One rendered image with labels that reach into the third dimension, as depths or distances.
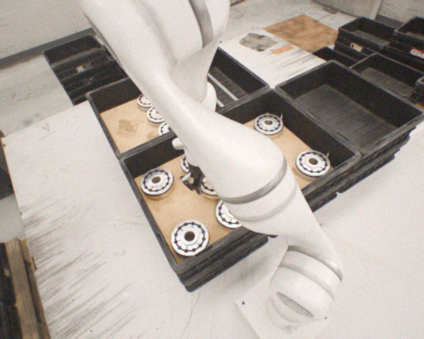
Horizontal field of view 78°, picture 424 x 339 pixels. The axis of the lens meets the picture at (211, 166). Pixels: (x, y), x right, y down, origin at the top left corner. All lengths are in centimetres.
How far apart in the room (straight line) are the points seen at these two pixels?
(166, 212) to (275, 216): 54
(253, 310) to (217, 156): 55
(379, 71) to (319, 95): 115
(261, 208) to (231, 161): 7
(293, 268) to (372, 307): 50
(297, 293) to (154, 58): 35
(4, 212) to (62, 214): 125
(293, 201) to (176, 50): 20
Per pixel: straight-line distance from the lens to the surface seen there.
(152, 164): 90
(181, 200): 82
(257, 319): 75
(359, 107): 118
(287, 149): 94
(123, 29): 22
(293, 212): 32
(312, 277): 44
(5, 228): 226
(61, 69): 226
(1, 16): 388
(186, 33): 23
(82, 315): 94
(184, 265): 63
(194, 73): 36
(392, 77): 228
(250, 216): 31
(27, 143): 148
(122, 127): 110
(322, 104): 115
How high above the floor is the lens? 153
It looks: 52 degrees down
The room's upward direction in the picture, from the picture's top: 7 degrees counter-clockwise
